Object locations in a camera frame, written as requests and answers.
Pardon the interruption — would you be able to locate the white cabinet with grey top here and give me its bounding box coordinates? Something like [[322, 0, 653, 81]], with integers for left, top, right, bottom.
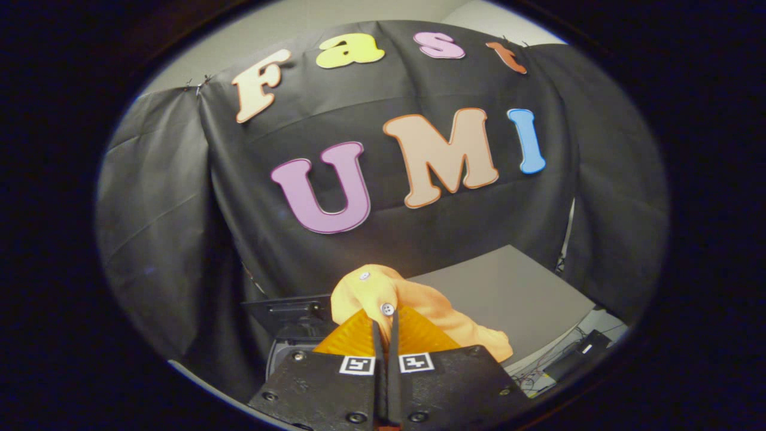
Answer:
[[406, 244, 597, 368]]

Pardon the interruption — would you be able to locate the black backdrop cloth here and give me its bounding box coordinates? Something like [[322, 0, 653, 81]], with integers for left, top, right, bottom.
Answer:
[[96, 21, 670, 402]]

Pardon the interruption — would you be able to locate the black box device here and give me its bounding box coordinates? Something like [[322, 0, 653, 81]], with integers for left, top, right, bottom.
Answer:
[[543, 329, 615, 384]]

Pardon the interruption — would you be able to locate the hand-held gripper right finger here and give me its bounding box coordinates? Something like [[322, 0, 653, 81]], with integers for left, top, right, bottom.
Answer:
[[388, 305, 530, 431]]

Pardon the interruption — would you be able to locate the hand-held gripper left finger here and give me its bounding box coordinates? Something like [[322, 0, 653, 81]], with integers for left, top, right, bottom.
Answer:
[[248, 306, 388, 431]]

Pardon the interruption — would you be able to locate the orange button shirt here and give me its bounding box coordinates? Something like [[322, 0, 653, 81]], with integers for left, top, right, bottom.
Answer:
[[330, 264, 514, 363]]

